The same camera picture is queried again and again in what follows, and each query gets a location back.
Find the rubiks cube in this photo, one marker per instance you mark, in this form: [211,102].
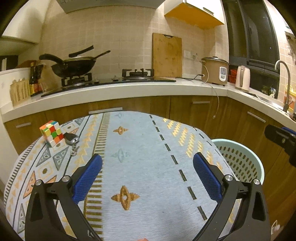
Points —
[52,133]

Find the orange wall cabinet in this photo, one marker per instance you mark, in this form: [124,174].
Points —
[204,14]

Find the patterned grey tablecloth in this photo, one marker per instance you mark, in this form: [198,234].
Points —
[147,188]

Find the beige rice cooker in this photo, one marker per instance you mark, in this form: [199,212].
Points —
[214,70]

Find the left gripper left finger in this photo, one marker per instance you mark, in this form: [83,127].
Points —
[42,219]

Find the black gas stove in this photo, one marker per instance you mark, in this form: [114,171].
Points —
[127,76]

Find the white electric kettle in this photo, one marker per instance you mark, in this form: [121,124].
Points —
[243,78]

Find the light green laundry basket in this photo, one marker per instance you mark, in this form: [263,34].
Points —
[244,163]

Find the black wok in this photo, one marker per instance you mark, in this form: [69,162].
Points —
[75,65]

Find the dark sauce bottle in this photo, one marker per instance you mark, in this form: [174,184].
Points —
[35,76]

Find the dark window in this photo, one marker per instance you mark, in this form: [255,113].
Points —
[253,43]

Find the woven beige basket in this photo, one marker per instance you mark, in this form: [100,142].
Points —
[19,91]

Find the range hood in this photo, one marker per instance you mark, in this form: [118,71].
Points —
[75,5]

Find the black car key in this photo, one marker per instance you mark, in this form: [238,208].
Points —
[72,140]

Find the wall power socket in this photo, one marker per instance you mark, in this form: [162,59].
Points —
[190,55]

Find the wooden cutting board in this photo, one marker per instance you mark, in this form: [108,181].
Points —
[167,57]

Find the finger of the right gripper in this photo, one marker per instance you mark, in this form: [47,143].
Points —
[283,137]

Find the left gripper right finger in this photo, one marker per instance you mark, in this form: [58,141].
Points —
[251,221]

